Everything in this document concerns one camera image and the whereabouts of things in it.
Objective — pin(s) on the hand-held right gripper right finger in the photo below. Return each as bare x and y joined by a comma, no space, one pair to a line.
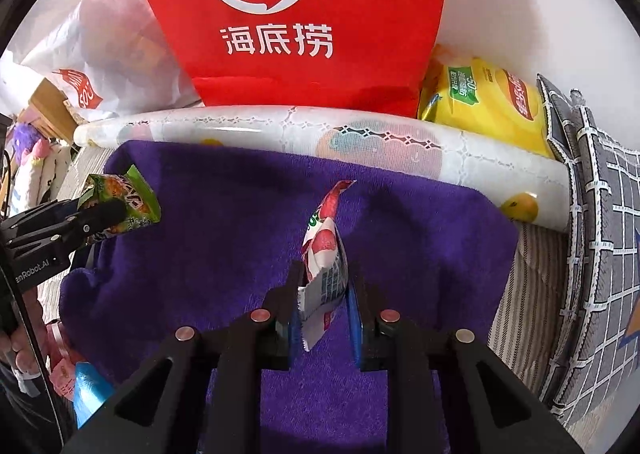
354,324

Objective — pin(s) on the person's left hand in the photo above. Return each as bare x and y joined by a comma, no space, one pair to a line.
20,341

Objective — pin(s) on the red white snack packet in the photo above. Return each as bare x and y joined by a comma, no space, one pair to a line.
325,254

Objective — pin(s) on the purple towel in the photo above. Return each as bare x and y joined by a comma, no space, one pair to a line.
225,234

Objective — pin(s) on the brown cardboard box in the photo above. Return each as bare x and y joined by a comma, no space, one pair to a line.
47,109

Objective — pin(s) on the red paper bag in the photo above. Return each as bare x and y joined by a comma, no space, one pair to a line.
300,79

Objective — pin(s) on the green snack packet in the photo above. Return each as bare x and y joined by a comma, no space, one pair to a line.
135,199

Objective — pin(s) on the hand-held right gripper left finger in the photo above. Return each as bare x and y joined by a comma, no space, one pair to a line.
294,334

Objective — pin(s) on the blue snack packet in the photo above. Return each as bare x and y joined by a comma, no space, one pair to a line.
90,389

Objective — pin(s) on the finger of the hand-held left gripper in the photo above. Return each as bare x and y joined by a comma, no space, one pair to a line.
40,213
105,215

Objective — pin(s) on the pink snack packets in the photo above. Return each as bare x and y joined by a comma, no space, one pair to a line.
60,369

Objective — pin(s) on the grey checked folded cloth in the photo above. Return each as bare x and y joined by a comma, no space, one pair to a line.
600,234

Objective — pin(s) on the white plastic bag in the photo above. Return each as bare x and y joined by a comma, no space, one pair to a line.
115,49

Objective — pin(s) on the purple plush toy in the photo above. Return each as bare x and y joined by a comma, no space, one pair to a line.
22,139

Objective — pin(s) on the yellow green-label snack bag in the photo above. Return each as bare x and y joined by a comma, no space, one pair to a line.
480,109

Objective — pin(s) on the white patterned rolled mat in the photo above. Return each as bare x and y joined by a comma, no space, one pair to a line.
250,129

